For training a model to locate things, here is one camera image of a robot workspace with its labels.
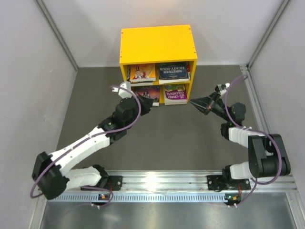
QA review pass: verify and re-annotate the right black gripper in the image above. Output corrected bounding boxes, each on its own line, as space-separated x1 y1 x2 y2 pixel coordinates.
190 92 231 122

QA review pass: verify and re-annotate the blue Jane Eyre book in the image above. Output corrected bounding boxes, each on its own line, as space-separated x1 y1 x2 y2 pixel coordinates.
132 86 160 106

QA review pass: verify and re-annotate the purple 117-Storey Treehouse book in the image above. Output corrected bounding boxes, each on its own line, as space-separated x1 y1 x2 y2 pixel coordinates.
163 84 187 105

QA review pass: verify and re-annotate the Roald Dahl Charlie book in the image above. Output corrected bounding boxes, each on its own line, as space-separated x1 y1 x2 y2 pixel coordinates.
129 63 156 83

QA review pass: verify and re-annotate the dark blue Nineteen Eighty-Four book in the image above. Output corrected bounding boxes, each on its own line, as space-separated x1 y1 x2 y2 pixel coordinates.
156 62 189 81

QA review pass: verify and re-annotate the red 13-Storey Treehouse book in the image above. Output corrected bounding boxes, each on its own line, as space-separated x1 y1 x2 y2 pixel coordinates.
186 62 191 81

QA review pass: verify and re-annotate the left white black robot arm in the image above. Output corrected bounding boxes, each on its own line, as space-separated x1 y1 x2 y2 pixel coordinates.
31 95 153 200

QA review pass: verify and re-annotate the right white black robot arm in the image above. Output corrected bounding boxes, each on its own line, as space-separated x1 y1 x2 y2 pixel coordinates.
190 92 291 189

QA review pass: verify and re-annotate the black treehouse book in shelf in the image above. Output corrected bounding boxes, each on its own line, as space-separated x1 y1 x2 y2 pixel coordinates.
131 82 154 87

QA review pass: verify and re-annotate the yellow wooden shelf cabinet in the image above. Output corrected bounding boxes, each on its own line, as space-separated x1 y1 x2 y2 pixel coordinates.
119 25 197 100

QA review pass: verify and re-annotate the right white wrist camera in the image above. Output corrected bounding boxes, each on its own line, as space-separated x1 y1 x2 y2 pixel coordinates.
215 83 230 96

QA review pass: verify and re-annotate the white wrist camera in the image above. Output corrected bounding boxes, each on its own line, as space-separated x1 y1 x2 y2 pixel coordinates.
215 83 230 96
111 81 133 99

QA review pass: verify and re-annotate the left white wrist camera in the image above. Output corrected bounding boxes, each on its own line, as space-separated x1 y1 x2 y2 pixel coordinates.
111 81 133 99

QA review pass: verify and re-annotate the aluminium mounting rail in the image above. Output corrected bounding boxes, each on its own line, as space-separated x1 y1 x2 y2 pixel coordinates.
107 170 297 193

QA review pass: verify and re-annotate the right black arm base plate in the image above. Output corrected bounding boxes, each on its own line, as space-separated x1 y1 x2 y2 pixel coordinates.
206 175 251 192

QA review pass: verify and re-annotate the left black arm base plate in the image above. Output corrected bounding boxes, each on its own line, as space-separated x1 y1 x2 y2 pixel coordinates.
81 176 123 191

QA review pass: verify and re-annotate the slotted cable duct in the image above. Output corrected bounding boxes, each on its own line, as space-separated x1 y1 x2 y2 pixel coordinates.
52 192 240 203

